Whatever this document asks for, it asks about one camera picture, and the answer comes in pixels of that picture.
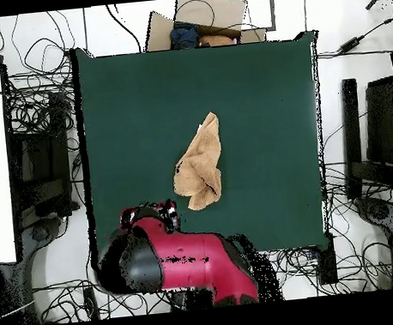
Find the tan terry towel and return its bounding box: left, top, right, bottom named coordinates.
left=166, top=111, right=228, bottom=213

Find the black flat panel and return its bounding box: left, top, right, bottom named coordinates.
left=360, top=75, right=393, bottom=191

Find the dark stand foot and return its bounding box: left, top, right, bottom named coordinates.
left=354, top=193, right=393, bottom=239
left=20, top=214, right=73, bottom=269

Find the black power strip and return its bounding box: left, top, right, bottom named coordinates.
left=82, top=286, right=101, bottom=321

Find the black equipment rack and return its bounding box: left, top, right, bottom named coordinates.
left=3, top=89, right=81, bottom=224

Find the dark green table cloth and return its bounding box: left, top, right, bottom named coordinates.
left=70, top=24, right=338, bottom=273

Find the dark blue garment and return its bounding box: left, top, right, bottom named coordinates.
left=167, top=20, right=202, bottom=51

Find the orange garment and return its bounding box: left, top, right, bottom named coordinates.
left=197, top=32, right=236, bottom=49

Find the black rectangular box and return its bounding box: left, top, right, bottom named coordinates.
left=314, top=233, right=339, bottom=286

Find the brown cardboard box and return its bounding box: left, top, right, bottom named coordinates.
left=141, top=0, right=269, bottom=54

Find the black upright bar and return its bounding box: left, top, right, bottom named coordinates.
left=336, top=77, right=369, bottom=202

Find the black cable tangle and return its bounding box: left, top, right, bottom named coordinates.
left=32, top=269, right=174, bottom=325
left=0, top=7, right=84, bottom=136
left=252, top=159, right=393, bottom=304

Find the black power adapter with cable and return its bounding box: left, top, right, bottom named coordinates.
left=334, top=12, right=393, bottom=54

